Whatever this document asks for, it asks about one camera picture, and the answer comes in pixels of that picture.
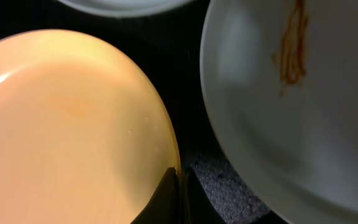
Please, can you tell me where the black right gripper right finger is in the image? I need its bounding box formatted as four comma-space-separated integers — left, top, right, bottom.
183, 167, 225, 224

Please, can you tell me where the round black tray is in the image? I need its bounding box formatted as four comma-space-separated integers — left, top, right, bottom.
0, 0, 282, 223

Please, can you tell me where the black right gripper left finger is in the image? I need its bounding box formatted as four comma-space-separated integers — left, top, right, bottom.
131, 167, 179, 224

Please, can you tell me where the light green plate with stain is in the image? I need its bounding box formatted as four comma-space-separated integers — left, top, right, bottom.
58, 0, 193, 18

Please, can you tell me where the yellow plate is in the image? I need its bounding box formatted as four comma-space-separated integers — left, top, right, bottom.
0, 29, 181, 223

